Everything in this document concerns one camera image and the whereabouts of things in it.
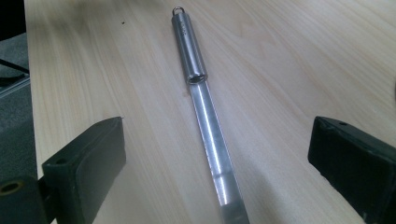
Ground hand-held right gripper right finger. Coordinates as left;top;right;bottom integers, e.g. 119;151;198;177
307;116;396;224

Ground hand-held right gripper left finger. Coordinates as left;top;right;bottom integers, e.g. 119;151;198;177
41;116;127;224

